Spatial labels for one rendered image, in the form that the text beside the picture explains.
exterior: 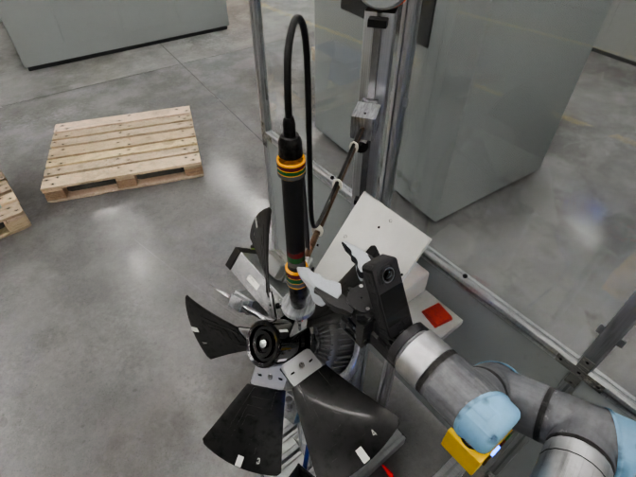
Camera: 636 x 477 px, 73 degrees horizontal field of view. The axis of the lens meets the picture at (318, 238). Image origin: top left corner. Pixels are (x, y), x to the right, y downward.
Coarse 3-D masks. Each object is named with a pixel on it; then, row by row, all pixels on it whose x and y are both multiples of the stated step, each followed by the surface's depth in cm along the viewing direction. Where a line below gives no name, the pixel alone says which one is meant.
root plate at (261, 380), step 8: (256, 368) 112; (264, 368) 113; (272, 368) 113; (256, 376) 112; (264, 376) 113; (280, 376) 114; (256, 384) 113; (264, 384) 113; (272, 384) 114; (280, 384) 114
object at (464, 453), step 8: (448, 432) 107; (448, 440) 109; (456, 440) 106; (464, 440) 105; (448, 448) 111; (456, 448) 107; (464, 448) 104; (472, 448) 104; (456, 456) 109; (464, 456) 106; (472, 456) 103; (480, 456) 103; (464, 464) 108; (472, 464) 104; (480, 464) 102; (472, 472) 106
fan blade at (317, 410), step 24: (312, 384) 104; (336, 384) 104; (312, 408) 100; (336, 408) 100; (360, 408) 100; (384, 408) 99; (312, 432) 98; (336, 432) 97; (360, 432) 97; (384, 432) 96; (312, 456) 96; (336, 456) 95
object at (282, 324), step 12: (264, 324) 108; (276, 324) 107; (288, 324) 110; (252, 336) 111; (264, 336) 108; (276, 336) 105; (288, 336) 107; (300, 336) 113; (312, 336) 113; (252, 348) 110; (264, 348) 108; (276, 348) 104; (288, 348) 106; (300, 348) 113; (312, 348) 112; (252, 360) 109; (264, 360) 107; (276, 360) 104; (288, 360) 108
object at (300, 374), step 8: (304, 352) 110; (296, 360) 108; (304, 360) 108; (312, 360) 108; (288, 368) 106; (296, 368) 107; (304, 368) 107; (312, 368) 107; (288, 376) 105; (296, 376) 105; (304, 376) 106; (296, 384) 104
